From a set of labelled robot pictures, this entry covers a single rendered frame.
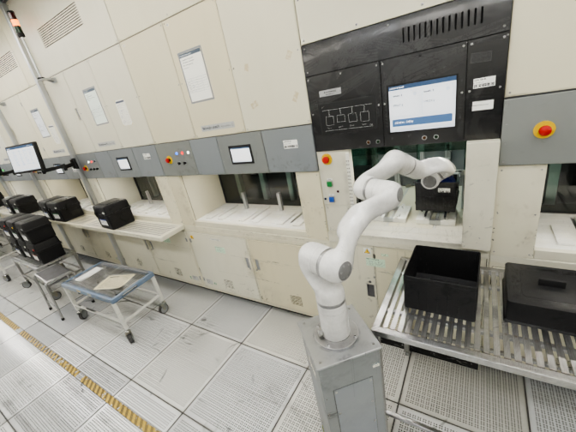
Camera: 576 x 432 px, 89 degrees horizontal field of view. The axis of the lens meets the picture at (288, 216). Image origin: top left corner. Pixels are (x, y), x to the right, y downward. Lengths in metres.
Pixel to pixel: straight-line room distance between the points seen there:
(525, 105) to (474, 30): 0.36
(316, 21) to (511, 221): 1.33
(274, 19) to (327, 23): 0.30
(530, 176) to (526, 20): 0.60
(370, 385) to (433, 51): 1.43
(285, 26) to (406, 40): 0.62
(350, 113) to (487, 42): 0.61
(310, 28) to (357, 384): 1.66
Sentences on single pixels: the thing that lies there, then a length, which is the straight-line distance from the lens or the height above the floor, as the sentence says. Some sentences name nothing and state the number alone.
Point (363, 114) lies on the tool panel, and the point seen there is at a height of 1.57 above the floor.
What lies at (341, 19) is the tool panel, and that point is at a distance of 1.66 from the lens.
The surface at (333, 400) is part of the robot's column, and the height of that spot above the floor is 0.55.
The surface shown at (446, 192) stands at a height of 1.08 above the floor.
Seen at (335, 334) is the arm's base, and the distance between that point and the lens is 1.30.
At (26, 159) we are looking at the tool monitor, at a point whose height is 1.64.
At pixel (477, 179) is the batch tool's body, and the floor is 1.23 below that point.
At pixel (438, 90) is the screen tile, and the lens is 1.55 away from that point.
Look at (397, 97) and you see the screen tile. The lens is 1.58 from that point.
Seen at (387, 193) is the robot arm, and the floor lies 1.32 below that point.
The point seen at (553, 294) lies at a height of 0.86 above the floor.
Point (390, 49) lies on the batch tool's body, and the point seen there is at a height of 1.84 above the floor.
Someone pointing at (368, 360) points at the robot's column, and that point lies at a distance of 1.35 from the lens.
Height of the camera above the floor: 1.74
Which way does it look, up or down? 22 degrees down
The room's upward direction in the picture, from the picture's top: 11 degrees counter-clockwise
